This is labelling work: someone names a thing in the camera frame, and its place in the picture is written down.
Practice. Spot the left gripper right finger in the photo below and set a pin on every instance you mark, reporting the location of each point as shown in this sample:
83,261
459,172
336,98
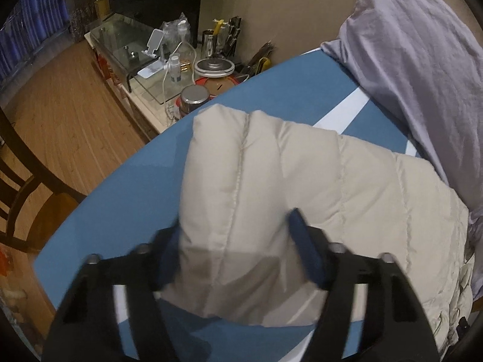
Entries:
370,313

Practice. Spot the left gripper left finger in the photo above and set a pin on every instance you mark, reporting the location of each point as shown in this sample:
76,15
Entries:
85,325

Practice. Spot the beige puffer jacket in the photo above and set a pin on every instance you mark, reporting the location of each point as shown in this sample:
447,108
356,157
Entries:
245,172

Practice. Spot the dark wooden chair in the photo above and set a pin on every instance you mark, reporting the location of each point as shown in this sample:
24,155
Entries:
59,205

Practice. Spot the white bedside table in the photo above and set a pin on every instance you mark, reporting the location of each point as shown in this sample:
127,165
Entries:
140,97

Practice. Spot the steel cup with lid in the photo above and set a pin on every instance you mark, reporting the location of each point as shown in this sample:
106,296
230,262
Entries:
192,97

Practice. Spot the small white bottle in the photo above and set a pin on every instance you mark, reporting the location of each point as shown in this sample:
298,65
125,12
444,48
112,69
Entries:
174,67

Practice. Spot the lavender duvet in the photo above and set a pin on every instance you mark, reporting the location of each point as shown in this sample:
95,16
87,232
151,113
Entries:
421,62

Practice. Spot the white phone stand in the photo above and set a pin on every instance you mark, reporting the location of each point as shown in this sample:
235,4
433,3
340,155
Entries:
155,52

